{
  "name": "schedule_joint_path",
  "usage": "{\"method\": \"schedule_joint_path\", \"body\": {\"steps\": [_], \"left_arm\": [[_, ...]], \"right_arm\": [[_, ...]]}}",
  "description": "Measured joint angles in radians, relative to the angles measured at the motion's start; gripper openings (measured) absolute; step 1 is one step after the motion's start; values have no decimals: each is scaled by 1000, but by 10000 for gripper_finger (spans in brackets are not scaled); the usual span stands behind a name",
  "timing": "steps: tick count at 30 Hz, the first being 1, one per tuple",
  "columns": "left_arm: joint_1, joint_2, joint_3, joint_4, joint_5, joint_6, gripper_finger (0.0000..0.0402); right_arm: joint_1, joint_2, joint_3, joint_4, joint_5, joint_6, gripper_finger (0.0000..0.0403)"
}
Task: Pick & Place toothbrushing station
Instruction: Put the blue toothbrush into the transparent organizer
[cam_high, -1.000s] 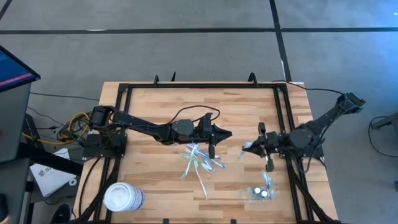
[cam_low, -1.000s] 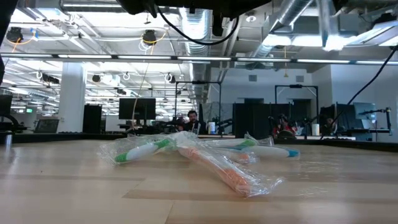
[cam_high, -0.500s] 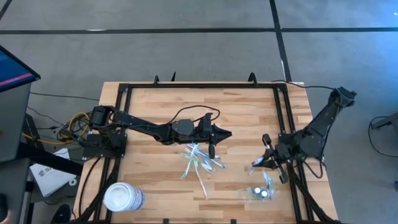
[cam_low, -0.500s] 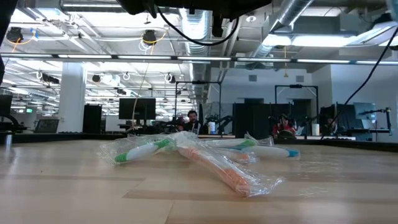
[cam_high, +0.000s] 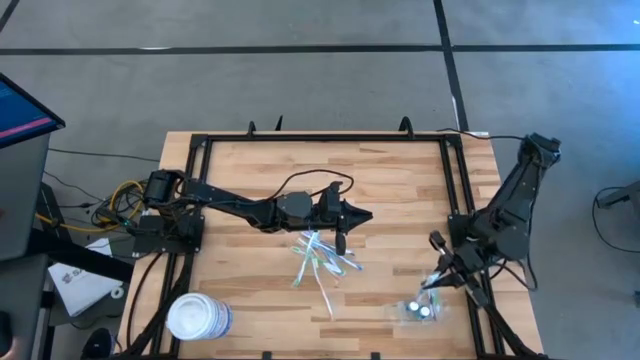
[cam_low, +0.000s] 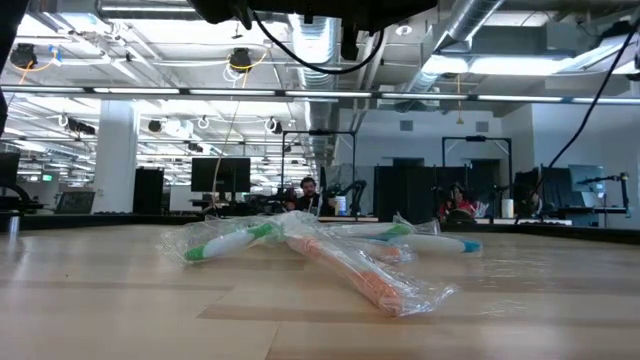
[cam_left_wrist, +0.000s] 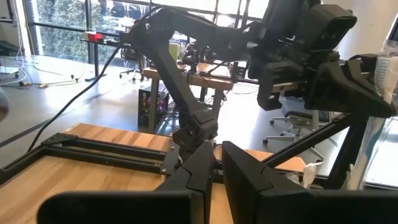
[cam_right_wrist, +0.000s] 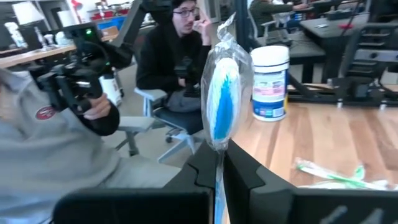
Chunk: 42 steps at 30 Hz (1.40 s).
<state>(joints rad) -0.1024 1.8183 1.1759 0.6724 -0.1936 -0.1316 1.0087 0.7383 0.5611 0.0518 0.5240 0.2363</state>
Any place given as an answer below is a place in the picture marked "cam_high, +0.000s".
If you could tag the white tape roll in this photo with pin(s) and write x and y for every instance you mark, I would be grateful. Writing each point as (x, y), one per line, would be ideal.
(113, 292)

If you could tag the clear plastic bag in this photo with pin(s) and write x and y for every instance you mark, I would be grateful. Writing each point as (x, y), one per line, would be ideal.
(402, 320)

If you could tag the black desk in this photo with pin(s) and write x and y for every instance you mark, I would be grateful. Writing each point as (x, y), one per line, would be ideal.
(75, 257)

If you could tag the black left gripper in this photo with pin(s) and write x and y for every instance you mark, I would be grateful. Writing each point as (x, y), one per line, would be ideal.
(332, 215)

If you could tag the black aluminium table frame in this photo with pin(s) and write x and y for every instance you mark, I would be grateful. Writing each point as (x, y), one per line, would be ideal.
(325, 137)

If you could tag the black round object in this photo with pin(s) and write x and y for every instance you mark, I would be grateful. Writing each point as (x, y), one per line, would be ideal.
(100, 345)

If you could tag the white paper booklet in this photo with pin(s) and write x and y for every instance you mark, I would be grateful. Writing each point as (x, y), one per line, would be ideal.
(80, 290)

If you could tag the white toothbrush blue tip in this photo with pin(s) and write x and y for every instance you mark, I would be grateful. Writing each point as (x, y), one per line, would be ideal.
(434, 315)

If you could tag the monitor with blue screen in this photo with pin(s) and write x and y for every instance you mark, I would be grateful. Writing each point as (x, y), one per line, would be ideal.
(20, 115)

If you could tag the grey stand leg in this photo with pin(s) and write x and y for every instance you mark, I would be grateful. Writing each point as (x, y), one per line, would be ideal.
(625, 195)

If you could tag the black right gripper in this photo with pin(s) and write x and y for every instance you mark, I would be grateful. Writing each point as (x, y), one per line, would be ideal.
(465, 260)

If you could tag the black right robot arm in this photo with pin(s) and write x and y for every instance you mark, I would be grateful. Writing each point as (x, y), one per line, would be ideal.
(515, 200)

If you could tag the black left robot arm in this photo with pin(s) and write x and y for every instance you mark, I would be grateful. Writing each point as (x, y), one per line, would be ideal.
(225, 202)

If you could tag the teal mouthwash bottle white cap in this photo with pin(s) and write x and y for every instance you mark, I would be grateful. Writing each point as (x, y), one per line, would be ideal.
(412, 306)
(424, 311)

